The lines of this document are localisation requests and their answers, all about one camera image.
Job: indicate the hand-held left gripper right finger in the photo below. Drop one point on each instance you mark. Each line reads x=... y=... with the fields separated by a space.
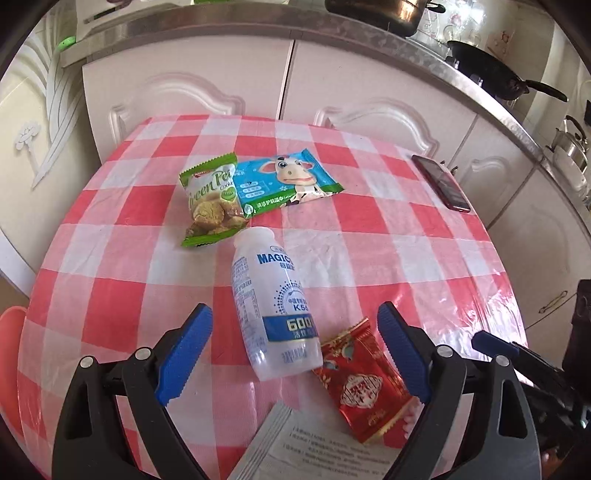
x=406 y=355

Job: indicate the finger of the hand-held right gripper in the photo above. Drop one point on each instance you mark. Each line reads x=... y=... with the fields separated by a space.
x=489 y=342

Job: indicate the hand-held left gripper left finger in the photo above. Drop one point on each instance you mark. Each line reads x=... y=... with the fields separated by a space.
x=182 y=355

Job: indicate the white plastic drink bottle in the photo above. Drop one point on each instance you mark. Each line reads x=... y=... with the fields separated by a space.
x=272 y=304

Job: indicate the grey wet wipes packet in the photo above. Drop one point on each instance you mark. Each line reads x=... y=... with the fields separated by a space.
x=314 y=452

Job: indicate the pink plastic basin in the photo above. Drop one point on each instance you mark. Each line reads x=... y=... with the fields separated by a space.
x=9 y=350

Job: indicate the blue cow wet wipes packet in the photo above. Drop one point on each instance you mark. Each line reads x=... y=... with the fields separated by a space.
x=286 y=180

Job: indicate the red candy packet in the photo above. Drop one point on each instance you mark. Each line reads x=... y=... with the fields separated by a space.
x=364 y=392

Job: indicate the red white checkered tablecloth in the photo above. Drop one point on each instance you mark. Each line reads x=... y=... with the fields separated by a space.
x=369 y=258

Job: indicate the white cabinet door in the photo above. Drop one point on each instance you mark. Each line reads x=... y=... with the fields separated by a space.
x=498 y=170
x=369 y=78
x=540 y=249
x=184 y=74

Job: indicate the green cookie packet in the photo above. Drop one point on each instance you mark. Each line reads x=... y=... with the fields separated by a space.
x=210 y=198

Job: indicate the red smartphone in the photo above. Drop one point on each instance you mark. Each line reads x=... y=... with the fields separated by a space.
x=443 y=182

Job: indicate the steel kettle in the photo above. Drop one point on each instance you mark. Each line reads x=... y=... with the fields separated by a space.
x=572 y=147

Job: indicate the frosted glass door floral pattern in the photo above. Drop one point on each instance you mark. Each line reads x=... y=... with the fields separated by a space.
x=46 y=115

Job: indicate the black wok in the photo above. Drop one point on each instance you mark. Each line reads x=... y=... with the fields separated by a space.
x=485 y=64

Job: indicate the steel countertop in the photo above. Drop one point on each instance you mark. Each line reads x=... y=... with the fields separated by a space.
x=207 y=28

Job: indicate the small green plastic object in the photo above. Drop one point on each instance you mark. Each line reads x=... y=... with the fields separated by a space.
x=67 y=43

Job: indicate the dark cooking pot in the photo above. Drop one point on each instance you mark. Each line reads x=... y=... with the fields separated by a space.
x=378 y=11

